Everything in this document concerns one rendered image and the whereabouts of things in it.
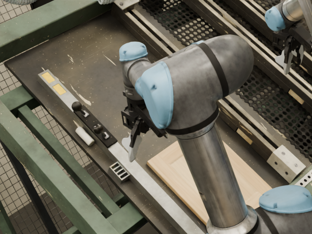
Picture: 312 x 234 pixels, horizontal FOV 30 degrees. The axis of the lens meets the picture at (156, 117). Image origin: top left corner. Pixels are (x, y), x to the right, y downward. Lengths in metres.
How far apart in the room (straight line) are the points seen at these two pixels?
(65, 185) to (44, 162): 0.12
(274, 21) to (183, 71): 0.80
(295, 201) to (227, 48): 0.40
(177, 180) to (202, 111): 1.07
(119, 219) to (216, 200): 0.91
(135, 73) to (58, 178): 0.66
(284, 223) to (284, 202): 0.05
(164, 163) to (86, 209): 0.37
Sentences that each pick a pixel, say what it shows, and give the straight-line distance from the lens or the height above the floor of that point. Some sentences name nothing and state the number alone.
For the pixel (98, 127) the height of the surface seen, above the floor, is 1.43.
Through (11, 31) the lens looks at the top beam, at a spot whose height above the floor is 1.85.
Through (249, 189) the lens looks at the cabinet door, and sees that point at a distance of 2.23.
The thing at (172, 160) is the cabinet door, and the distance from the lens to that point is 2.19.
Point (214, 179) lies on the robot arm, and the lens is 1.20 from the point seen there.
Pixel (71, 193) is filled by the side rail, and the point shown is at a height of 1.28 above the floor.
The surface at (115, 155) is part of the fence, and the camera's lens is 2.13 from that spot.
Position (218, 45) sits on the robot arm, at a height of 1.66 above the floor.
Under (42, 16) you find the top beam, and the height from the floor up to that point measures 1.85.
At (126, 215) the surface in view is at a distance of 2.11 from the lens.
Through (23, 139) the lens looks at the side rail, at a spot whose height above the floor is 1.49.
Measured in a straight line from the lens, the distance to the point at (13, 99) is 2.33.
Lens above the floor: 1.84
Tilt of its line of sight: 13 degrees down
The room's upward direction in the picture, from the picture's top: 25 degrees counter-clockwise
